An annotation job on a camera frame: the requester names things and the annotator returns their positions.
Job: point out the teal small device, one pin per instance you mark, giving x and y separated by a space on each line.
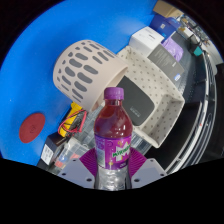
197 50

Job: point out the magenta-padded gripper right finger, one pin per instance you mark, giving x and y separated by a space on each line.
150 171

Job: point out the blue carton box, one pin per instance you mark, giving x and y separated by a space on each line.
163 25

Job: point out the flat round red coaster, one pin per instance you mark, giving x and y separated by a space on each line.
31 127

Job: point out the black wall shelf unit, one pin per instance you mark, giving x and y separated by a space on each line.
196 110

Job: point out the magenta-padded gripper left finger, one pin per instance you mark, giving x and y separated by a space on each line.
75 172

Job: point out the yellow multimeter with red leads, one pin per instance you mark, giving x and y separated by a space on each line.
71 120

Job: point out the beige dotted storage basket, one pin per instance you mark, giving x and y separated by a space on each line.
156 96

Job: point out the clear compartment box colourful parts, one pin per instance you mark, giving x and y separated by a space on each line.
71 151

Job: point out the black box with white label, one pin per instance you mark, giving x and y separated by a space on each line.
50 151

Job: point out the black rounded flat device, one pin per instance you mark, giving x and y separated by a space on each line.
136 103

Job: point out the clear purple-capped drink bottle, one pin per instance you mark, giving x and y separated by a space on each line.
112 143

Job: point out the dark grey flat box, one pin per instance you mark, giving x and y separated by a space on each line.
166 63

